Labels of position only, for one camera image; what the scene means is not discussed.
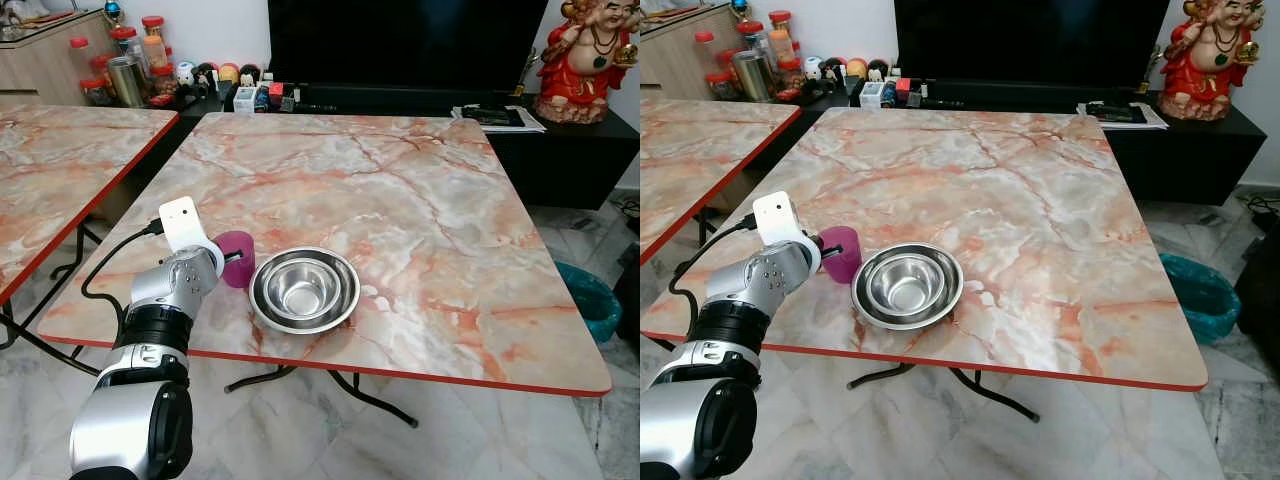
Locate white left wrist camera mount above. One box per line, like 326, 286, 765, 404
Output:
752, 191, 814, 247
158, 197, 224, 254

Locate black flat-screen television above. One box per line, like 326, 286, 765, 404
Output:
267, 0, 550, 91
893, 0, 1171, 89

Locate dark furniture piece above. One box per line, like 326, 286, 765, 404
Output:
1237, 210, 1280, 346

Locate silver metal canister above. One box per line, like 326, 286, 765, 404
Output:
731, 50, 772, 102
107, 56, 148, 108

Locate purple plastic cup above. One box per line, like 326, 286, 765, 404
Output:
818, 226, 862, 285
213, 230, 257, 290

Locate marble-print folding table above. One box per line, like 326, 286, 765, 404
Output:
0, 103, 179, 351
37, 112, 613, 429
640, 107, 1209, 423
640, 97, 802, 266

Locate red-lid orange-filled jar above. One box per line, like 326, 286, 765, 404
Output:
768, 10, 794, 63
141, 15, 168, 71

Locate stack of white papers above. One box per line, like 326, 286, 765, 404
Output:
1077, 100, 1169, 131
452, 104, 547, 134

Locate light wood cabinet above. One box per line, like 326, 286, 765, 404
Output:
640, 5, 741, 101
0, 10, 116, 106

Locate stainless steel bowl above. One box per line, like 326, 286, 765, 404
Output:
248, 247, 361, 335
851, 242, 965, 331

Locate red laughing Buddha statue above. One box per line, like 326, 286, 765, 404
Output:
1158, 0, 1263, 123
533, 0, 641, 125

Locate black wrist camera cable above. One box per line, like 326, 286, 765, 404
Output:
668, 213, 758, 331
80, 218, 166, 346

